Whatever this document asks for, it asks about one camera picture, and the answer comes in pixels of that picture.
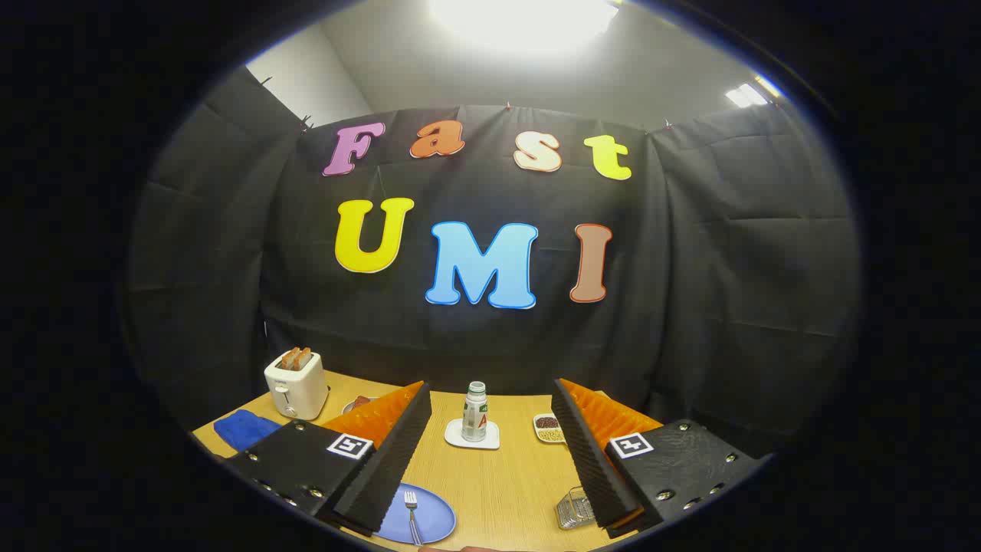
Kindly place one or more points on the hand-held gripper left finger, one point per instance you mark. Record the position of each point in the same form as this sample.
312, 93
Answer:
395, 452

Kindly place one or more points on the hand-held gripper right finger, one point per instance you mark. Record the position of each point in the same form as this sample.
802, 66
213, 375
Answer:
586, 452

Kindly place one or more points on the white divided snack dish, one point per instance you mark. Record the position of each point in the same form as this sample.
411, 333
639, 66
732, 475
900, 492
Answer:
546, 428

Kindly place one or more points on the plate of sliced food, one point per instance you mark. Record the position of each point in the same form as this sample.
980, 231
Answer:
359, 403

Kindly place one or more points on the white square coaster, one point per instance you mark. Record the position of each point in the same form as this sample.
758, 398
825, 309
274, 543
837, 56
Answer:
456, 438

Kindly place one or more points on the blue round plate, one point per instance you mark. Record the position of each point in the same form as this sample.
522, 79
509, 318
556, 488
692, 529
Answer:
435, 517

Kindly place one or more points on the white drink bottle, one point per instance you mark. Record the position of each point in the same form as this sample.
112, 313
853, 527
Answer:
474, 418

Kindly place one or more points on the white toaster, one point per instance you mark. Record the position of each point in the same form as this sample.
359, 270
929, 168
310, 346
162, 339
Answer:
303, 387

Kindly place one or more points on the toast slice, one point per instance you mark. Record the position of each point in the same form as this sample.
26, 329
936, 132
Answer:
304, 357
289, 359

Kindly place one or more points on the blue folded towel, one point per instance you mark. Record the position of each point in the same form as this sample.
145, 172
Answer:
244, 429

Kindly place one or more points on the small ceiling light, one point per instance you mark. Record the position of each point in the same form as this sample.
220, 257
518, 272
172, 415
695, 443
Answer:
747, 96

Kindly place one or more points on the large ceiling light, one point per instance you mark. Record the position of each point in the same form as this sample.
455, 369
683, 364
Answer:
525, 19

